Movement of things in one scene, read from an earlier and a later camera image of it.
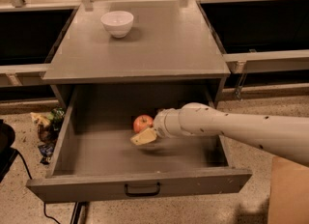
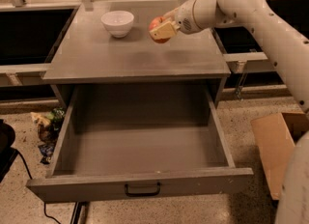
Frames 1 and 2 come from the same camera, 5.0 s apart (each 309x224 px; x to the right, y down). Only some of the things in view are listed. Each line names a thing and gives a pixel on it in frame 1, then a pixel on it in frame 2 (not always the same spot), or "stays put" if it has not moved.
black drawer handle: [127, 193] stays put
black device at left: [8, 154] stays put
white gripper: [162, 125] -> [183, 18]
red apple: [142, 122] -> [155, 22]
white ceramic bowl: [118, 22] stays put
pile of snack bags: [47, 126] stays put
